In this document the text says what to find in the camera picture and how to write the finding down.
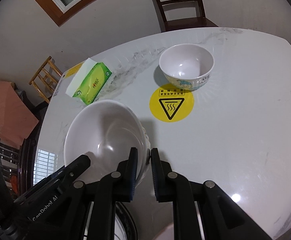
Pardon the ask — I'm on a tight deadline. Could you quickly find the yellow table label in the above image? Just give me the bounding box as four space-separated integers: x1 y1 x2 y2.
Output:
63 63 84 78

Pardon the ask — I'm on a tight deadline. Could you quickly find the light wooden chair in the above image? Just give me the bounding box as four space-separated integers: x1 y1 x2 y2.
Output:
29 56 63 103

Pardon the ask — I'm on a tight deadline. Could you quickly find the dark wooden chair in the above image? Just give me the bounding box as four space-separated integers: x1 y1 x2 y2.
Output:
146 0 219 32
0 137 39 195

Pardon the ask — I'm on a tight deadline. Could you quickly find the white bowl with pink base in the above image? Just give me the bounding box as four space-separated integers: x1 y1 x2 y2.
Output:
64 99 151 189

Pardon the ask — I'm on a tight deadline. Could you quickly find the wooden window frame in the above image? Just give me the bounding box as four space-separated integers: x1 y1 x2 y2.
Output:
19 0 147 27

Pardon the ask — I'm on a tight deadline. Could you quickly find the round yellow warning sticker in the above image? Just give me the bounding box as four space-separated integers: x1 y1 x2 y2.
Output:
149 82 195 123

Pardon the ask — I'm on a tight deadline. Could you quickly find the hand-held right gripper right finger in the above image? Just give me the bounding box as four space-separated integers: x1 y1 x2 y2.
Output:
151 148 273 240

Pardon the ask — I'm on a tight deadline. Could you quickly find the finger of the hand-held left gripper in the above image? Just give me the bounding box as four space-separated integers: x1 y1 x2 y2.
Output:
14 154 91 203

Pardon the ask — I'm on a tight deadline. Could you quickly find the green tissue pack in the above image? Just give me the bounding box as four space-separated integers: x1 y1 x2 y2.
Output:
66 58 113 106

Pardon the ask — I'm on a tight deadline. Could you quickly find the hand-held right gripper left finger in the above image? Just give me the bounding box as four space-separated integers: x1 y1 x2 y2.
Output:
48 147 138 240

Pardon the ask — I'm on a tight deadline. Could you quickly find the white bowl with cartoon print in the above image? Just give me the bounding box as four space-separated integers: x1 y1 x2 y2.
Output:
159 44 215 92

